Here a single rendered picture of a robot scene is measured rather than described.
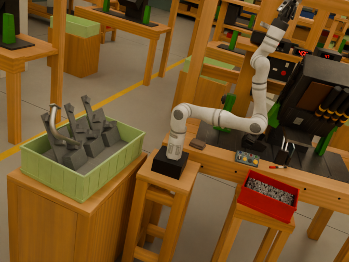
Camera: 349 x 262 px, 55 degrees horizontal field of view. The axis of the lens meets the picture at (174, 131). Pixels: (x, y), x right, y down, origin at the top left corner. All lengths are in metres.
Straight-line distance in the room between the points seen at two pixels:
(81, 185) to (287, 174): 1.29
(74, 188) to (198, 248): 1.35
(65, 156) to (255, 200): 1.08
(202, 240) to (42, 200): 1.45
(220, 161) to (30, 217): 1.17
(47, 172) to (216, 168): 1.04
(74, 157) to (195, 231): 1.41
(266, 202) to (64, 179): 1.10
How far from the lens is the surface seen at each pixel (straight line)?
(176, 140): 1.91
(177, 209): 2.01
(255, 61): 1.62
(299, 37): 9.25
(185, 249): 2.78
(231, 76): 2.70
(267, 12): 2.52
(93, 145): 2.03
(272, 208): 2.01
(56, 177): 1.83
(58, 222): 1.94
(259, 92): 1.67
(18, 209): 2.10
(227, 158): 2.21
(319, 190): 2.35
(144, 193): 2.02
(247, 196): 2.00
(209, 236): 2.95
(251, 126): 1.72
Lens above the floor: 1.99
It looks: 28 degrees down
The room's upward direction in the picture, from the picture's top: 13 degrees clockwise
